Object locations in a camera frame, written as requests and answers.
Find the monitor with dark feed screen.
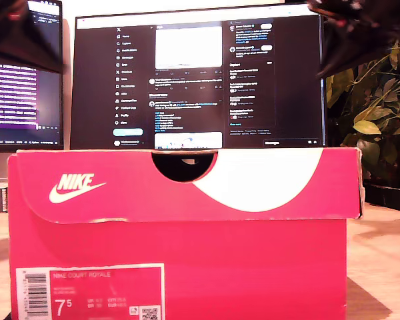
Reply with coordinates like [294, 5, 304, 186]
[69, 4, 328, 151]

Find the red Nike shoebox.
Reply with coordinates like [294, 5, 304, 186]
[6, 146, 367, 320]

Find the green leafy houseplant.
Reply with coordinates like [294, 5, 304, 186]
[325, 43, 400, 188]

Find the black planter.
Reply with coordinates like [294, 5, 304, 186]
[363, 179, 400, 211]

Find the monitor with purple code screen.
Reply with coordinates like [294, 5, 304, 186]
[0, 0, 65, 153]

